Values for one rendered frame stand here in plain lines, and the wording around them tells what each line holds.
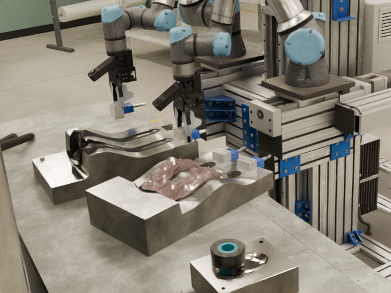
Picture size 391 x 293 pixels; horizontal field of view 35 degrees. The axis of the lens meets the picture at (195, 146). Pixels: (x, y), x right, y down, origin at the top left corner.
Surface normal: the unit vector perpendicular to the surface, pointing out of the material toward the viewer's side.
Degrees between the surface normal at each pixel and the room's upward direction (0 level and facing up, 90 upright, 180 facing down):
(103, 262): 0
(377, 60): 90
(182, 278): 0
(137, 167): 90
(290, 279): 90
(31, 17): 90
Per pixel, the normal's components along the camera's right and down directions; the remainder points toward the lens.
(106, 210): -0.72, 0.32
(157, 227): 0.70, 0.23
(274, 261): -0.07, -0.92
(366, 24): -0.86, 0.25
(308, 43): -0.14, 0.50
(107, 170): 0.45, 0.32
